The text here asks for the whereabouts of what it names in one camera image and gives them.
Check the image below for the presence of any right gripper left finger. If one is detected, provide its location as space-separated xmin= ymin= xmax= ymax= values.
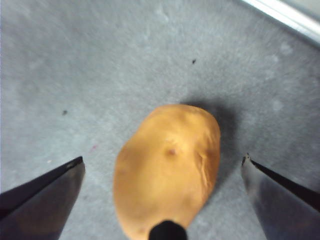
xmin=0 ymin=156 xmax=86 ymax=240

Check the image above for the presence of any brown potato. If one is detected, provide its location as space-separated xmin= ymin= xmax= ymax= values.
xmin=112 ymin=103 xmax=221 ymax=240

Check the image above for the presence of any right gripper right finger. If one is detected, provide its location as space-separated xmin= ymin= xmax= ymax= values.
xmin=240 ymin=152 xmax=320 ymax=240

